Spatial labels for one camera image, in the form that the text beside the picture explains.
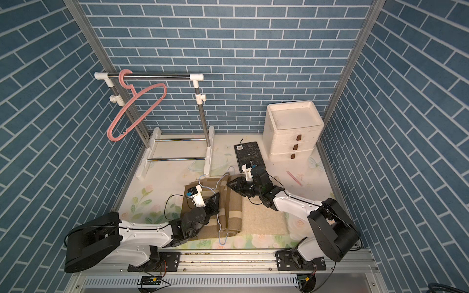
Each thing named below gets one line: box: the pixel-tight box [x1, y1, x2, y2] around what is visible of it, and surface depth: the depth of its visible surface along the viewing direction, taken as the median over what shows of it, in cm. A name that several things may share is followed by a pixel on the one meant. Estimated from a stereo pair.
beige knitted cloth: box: [236, 195, 289, 236], surface depth 84 cm
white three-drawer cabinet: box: [262, 100, 325, 163], surface depth 99 cm
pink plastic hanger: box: [106, 68, 168, 142], surface depth 81 cm
